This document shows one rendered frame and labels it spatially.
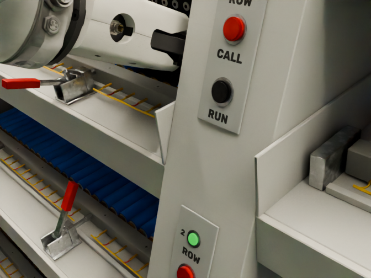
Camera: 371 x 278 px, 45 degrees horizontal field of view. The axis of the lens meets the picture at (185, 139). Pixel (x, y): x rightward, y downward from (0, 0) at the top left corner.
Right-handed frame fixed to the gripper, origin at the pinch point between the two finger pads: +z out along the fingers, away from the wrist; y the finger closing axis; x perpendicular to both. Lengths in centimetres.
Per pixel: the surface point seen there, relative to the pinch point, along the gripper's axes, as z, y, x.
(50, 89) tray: -3.1, 16.2, 6.8
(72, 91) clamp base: -3.9, 11.0, 6.2
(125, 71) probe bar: -0.6, 7.1, 2.9
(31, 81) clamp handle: -8.5, 11.6, 6.0
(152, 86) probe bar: -1.4, 1.9, 3.7
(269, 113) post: -7.6, -14.8, 3.3
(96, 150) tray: -3.6, 5.5, 11.3
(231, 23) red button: -8.9, -11.2, -1.8
